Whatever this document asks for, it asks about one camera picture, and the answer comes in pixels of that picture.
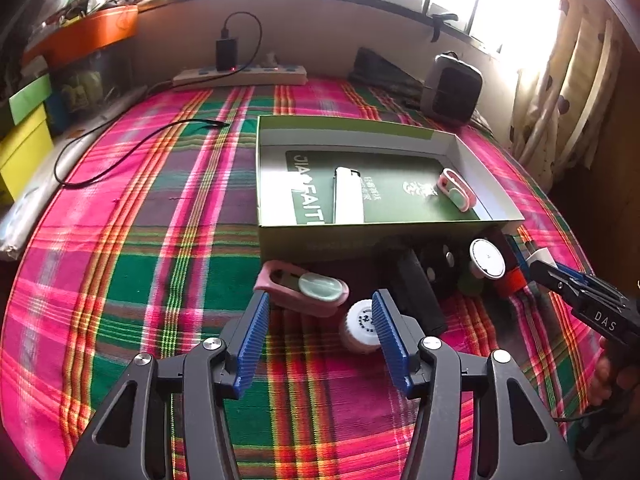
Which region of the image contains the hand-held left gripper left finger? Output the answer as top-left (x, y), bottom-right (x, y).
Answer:
top-left (60, 290), bottom-right (273, 480)

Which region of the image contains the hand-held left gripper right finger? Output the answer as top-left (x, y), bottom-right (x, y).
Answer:
top-left (371, 289), bottom-right (583, 480)

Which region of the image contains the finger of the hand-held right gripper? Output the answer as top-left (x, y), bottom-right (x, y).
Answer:
top-left (552, 261), bottom-right (628, 307)
top-left (529, 260), bottom-right (593, 306)

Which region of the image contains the small white bottle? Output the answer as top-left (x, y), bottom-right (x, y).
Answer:
top-left (341, 299), bottom-right (387, 354)

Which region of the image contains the small red tin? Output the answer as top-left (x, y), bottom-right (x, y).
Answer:
top-left (497, 267), bottom-right (526, 297)

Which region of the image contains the black lighter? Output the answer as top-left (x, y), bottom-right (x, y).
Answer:
top-left (390, 249), bottom-right (447, 336)

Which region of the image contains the pink green clip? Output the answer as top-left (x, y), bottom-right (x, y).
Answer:
top-left (437, 169), bottom-right (476, 211)
top-left (253, 260), bottom-right (349, 317)

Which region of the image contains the green cardboard box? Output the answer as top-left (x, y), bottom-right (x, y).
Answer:
top-left (255, 115), bottom-right (526, 263)

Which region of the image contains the person's right hand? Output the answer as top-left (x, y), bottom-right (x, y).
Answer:
top-left (594, 335), bottom-right (622, 407)

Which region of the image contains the black round remote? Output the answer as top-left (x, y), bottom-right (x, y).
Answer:
top-left (417, 242), bottom-right (463, 296)

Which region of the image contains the dark wooden cabinet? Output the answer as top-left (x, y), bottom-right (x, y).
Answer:
top-left (547, 10), bottom-right (640, 286)

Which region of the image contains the plaid blanket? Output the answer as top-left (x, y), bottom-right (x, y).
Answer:
top-left (0, 77), bottom-right (601, 480)

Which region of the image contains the white rectangular power bank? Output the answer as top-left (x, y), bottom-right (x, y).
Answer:
top-left (332, 166), bottom-right (365, 224)

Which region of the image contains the cream heart print curtain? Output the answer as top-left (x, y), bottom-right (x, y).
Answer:
top-left (510, 0), bottom-right (626, 181)

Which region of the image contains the grey small heater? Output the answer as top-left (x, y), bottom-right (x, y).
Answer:
top-left (420, 52), bottom-right (485, 125)

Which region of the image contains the white power strip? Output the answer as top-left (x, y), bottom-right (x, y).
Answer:
top-left (172, 64), bottom-right (308, 92)

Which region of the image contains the black charger adapter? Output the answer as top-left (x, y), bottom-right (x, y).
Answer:
top-left (215, 37), bottom-right (240, 72)

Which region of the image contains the yellow storage box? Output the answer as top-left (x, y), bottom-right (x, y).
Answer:
top-left (0, 107), bottom-right (56, 203)

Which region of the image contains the clear plastic storage bin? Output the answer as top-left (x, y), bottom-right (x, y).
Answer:
top-left (47, 50), bottom-right (138, 133)

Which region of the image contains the bright green storage box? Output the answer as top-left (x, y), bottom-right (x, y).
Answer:
top-left (6, 74), bottom-right (54, 126)

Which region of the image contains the orange plastic tray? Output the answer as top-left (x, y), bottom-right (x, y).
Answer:
top-left (22, 5), bottom-right (139, 68)

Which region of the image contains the pile of clutter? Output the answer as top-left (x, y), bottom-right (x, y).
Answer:
top-left (25, 0), bottom-right (168, 28)

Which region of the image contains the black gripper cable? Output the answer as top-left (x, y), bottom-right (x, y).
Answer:
top-left (554, 406), bottom-right (607, 422)

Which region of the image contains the black loose cable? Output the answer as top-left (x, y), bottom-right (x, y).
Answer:
top-left (55, 119), bottom-right (231, 188)

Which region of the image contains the black charger cable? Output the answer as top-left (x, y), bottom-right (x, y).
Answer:
top-left (222, 12), bottom-right (263, 70)

